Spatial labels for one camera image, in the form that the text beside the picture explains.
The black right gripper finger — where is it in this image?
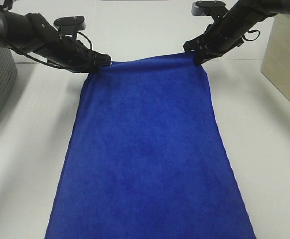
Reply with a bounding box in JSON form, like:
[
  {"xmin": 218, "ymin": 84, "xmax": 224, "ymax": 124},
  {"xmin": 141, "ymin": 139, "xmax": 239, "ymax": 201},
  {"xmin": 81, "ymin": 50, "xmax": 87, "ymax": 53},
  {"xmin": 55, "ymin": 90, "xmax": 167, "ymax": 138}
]
[{"xmin": 193, "ymin": 51, "xmax": 216, "ymax": 66}]

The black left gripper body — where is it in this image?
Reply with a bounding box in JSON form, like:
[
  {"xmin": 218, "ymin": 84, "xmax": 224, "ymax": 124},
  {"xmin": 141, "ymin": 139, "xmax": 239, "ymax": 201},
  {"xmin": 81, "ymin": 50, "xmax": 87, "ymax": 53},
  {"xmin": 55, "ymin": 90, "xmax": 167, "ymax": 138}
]
[{"xmin": 34, "ymin": 36, "xmax": 102, "ymax": 73}]

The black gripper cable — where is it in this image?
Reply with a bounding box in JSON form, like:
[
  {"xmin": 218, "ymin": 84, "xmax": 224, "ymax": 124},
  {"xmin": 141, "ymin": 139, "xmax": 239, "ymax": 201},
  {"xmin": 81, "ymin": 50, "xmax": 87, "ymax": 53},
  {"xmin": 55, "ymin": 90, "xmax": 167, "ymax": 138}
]
[
  {"xmin": 22, "ymin": 31, "xmax": 96, "ymax": 73},
  {"xmin": 242, "ymin": 28, "xmax": 260, "ymax": 43}
]

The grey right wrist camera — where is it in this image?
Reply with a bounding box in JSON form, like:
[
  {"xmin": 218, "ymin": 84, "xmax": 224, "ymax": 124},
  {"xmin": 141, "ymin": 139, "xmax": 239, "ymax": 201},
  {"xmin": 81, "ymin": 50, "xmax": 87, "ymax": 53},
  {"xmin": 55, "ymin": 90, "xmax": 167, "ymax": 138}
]
[{"xmin": 191, "ymin": 0, "xmax": 228, "ymax": 18}]

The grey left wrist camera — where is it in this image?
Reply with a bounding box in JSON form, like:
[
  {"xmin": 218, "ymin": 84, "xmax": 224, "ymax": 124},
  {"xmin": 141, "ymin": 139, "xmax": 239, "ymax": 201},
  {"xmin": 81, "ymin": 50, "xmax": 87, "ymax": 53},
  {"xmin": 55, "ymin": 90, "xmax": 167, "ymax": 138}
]
[{"xmin": 53, "ymin": 16, "xmax": 86, "ymax": 35}]

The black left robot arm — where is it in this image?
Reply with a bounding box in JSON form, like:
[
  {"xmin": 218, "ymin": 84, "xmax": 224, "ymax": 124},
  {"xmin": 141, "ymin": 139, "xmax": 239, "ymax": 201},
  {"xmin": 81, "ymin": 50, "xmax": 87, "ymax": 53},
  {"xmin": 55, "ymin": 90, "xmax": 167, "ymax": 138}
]
[{"xmin": 0, "ymin": 0, "xmax": 111, "ymax": 73}]

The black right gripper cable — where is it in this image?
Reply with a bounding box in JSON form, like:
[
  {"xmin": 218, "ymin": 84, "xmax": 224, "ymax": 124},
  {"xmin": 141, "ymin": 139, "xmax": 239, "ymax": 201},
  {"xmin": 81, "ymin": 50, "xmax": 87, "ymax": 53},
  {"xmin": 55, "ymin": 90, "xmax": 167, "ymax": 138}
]
[{"xmin": 242, "ymin": 28, "xmax": 260, "ymax": 43}]

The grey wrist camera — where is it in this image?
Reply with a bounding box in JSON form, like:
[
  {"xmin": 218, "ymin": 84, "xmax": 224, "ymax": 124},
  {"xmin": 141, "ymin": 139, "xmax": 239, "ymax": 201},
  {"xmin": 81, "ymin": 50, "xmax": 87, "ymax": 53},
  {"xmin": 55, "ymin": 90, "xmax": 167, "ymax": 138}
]
[
  {"xmin": 191, "ymin": 0, "xmax": 228, "ymax": 18},
  {"xmin": 53, "ymin": 16, "xmax": 86, "ymax": 35}
]

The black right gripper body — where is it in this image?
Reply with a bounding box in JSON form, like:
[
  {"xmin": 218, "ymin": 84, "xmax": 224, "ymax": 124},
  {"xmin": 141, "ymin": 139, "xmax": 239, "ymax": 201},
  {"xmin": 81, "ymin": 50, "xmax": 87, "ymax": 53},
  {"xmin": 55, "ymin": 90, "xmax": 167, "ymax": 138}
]
[{"xmin": 183, "ymin": 11, "xmax": 250, "ymax": 58}]

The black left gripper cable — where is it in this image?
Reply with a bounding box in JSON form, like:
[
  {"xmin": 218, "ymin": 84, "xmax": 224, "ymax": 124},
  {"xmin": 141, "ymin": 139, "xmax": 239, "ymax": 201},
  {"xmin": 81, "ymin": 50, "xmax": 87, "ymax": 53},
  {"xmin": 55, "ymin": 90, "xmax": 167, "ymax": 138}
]
[{"xmin": 22, "ymin": 31, "xmax": 96, "ymax": 73}]

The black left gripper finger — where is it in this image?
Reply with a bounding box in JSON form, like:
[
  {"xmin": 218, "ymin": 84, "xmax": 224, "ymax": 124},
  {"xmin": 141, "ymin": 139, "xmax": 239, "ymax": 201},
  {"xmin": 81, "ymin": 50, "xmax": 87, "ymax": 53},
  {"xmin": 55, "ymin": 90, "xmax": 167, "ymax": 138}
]
[{"xmin": 92, "ymin": 54, "xmax": 111, "ymax": 73}]

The blue towel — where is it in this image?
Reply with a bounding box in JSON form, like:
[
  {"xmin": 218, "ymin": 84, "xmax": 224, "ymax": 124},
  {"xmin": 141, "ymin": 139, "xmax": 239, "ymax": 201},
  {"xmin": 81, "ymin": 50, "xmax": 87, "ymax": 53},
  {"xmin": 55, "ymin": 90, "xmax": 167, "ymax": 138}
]
[{"xmin": 45, "ymin": 53, "xmax": 255, "ymax": 239}]

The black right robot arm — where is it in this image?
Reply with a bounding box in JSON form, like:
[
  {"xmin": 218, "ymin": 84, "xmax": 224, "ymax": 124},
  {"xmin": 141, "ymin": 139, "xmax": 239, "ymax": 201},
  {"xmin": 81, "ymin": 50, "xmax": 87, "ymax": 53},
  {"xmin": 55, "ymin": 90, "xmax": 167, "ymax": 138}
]
[{"xmin": 183, "ymin": 0, "xmax": 290, "ymax": 66}]

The beige storage box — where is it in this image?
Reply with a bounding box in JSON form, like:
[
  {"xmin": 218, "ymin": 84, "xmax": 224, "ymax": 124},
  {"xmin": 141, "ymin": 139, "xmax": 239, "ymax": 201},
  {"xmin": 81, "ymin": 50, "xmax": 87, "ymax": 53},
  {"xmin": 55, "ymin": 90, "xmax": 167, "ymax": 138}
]
[{"xmin": 261, "ymin": 14, "xmax": 290, "ymax": 101}]

